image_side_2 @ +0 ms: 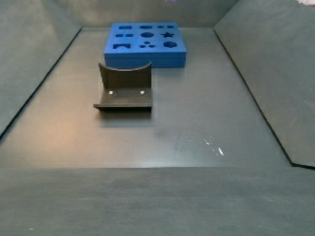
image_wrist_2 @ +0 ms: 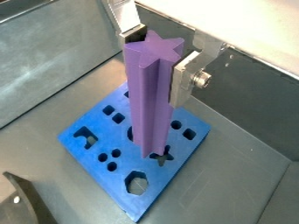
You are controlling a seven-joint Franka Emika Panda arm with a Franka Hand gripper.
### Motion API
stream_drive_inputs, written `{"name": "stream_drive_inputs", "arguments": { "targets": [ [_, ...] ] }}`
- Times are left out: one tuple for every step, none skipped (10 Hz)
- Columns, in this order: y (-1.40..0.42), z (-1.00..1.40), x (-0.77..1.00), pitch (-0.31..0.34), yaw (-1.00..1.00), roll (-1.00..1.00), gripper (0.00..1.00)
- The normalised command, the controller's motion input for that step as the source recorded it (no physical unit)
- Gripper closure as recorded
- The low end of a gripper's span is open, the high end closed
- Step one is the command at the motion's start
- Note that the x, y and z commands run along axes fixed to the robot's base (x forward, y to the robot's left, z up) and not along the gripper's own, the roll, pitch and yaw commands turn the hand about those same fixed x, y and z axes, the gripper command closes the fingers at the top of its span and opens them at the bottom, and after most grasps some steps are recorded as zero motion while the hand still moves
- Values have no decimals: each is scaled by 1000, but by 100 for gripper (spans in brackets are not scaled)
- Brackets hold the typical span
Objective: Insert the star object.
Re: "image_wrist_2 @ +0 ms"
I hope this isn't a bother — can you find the black curved bracket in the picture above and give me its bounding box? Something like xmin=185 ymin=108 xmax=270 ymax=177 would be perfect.
xmin=0 ymin=171 xmax=58 ymax=224

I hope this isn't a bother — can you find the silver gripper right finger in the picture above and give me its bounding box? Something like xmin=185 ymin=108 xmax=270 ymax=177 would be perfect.
xmin=169 ymin=30 xmax=228 ymax=109

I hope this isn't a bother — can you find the purple star-shaped peg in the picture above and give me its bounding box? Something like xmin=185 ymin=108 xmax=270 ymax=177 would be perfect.
xmin=124 ymin=31 xmax=184 ymax=158

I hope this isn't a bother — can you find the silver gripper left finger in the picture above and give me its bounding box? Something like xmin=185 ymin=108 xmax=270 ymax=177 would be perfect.
xmin=101 ymin=0 xmax=146 ymax=48

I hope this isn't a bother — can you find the blue shape-sorting board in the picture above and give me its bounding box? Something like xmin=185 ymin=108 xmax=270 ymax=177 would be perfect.
xmin=58 ymin=84 xmax=210 ymax=221

